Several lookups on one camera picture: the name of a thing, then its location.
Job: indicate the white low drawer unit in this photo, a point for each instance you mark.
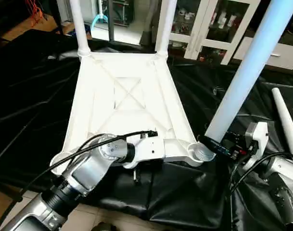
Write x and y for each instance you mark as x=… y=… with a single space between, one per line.
x=281 y=55

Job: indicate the white plastic table leg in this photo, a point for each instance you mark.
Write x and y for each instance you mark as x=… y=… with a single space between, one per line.
x=164 y=26
x=286 y=120
x=79 y=26
x=252 y=67

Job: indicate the grey metal pole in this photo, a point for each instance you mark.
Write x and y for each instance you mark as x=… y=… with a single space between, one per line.
x=111 y=19

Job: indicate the blue cardboard box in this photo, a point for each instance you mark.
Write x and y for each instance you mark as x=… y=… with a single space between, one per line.
x=69 y=30

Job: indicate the black work mat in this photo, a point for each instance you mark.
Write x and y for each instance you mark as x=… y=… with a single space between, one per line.
x=184 y=197

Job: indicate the white plastic table top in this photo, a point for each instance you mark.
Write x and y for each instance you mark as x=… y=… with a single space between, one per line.
x=127 y=96

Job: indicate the white glass-door cabinet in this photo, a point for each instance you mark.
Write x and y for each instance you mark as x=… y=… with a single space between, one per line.
x=209 y=26

